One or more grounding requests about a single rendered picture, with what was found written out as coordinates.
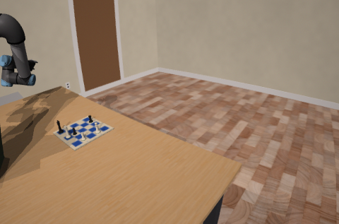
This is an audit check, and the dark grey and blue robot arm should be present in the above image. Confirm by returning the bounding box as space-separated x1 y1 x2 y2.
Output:
0 13 36 87

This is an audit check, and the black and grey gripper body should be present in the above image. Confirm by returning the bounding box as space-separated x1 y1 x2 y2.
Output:
28 60 35 71

